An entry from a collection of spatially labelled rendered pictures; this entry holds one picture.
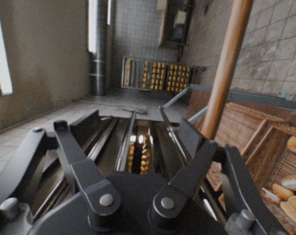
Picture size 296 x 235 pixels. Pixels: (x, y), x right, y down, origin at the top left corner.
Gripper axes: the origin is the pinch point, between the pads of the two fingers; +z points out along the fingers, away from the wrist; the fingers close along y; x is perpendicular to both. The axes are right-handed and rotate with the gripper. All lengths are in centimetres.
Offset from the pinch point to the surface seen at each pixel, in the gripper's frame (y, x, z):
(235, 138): 75, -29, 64
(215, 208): 18.0, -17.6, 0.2
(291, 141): 69, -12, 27
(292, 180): 70, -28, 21
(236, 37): 14.6, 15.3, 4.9
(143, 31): -14, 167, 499
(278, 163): 74, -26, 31
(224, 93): 15.0, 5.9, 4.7
